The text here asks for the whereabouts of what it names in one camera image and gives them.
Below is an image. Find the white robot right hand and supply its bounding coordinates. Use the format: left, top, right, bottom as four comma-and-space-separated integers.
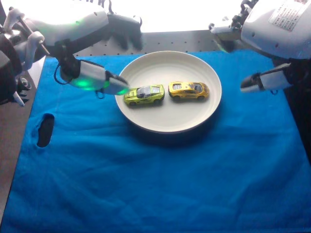
208, 0, 311, 95

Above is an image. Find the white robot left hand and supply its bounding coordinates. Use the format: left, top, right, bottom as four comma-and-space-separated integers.
24, 0, 144, 100

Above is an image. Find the green toy car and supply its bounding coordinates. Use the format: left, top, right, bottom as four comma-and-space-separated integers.
123, 84, 165, 106

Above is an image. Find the yellow toy car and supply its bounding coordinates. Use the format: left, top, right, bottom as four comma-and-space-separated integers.
168, 81, 210, 101

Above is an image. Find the white round plate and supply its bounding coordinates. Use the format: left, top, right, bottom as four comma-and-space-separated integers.
115, 50, 222, 134

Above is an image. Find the perforated grey metal board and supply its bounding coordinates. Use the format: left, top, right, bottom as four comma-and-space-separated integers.
72, 30, 229, 58

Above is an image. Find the blue cloth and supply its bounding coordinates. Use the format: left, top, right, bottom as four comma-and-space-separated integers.
0, 50, 311, 233

